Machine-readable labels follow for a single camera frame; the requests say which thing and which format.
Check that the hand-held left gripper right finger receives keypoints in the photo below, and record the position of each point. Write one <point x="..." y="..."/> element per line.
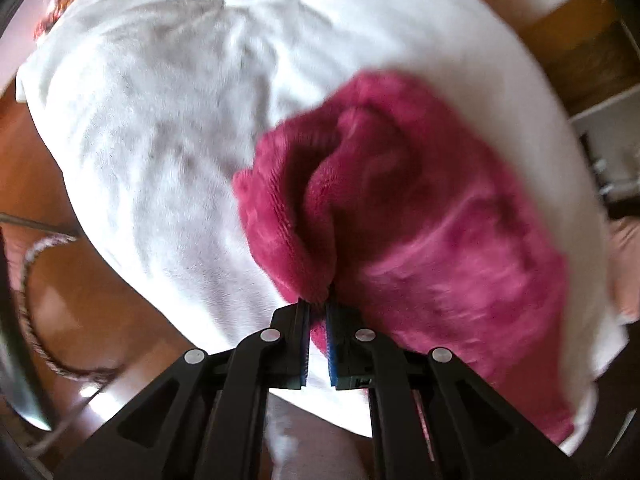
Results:
<point x="334" y="350"/>

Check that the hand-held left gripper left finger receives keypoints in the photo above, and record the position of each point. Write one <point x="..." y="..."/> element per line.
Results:
<point x="299" y="350"/>

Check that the magenta fluffy towel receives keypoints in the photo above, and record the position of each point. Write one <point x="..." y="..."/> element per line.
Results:
<point x="400" y="210"/>

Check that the white blanket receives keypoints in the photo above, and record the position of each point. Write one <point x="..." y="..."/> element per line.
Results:
<point x="150" y="135"/>

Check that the pale pink cloth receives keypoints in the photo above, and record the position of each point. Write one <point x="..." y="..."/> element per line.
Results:
<point x="625" y="270"/>

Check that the wooden wardrobe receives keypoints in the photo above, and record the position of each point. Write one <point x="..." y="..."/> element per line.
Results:
<point x="590" y="25"/>

